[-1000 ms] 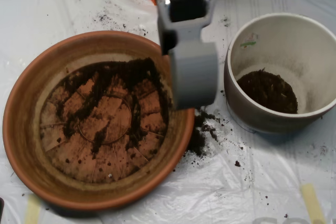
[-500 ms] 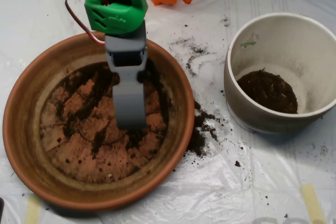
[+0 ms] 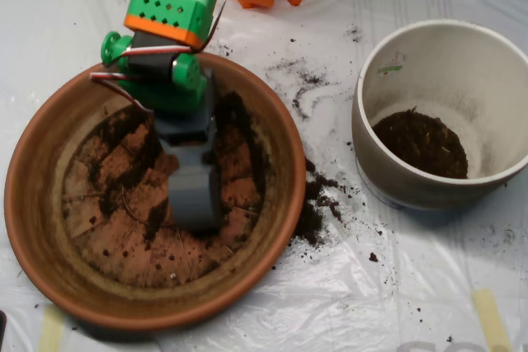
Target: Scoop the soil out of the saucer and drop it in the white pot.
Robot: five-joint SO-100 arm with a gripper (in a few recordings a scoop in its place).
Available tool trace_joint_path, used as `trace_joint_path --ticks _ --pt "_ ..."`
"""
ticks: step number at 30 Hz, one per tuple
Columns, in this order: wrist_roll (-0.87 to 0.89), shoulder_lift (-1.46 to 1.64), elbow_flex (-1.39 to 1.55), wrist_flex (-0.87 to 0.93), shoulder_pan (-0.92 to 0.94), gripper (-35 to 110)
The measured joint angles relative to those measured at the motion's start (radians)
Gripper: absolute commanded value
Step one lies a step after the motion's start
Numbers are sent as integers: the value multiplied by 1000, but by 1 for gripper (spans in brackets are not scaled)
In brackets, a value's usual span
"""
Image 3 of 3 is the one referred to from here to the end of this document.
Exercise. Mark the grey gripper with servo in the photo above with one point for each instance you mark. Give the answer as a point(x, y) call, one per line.
point(193, 187)

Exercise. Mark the green label sticker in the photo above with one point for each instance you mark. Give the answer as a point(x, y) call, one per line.
point(389, 67)

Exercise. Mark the dark object at edge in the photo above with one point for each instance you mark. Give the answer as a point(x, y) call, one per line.
point(2, 327)

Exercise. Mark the white plastic cover sheet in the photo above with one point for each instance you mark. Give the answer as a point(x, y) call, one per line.
point(371, 306)

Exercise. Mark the terracotta plant saucer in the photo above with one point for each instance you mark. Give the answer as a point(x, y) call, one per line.
point(41, 203)

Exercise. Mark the white ceramic pot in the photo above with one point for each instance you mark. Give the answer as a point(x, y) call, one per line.
point(383, 175)

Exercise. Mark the beige masking tape strip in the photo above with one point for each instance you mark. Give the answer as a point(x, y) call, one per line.
point(51, 331)
point(491, 319)

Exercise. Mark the spilled dark soil pile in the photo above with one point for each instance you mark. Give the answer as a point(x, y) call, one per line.
point(313, 212)

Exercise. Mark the small dark maroon fragment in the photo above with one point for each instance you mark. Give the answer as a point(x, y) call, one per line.
point(373, 257)

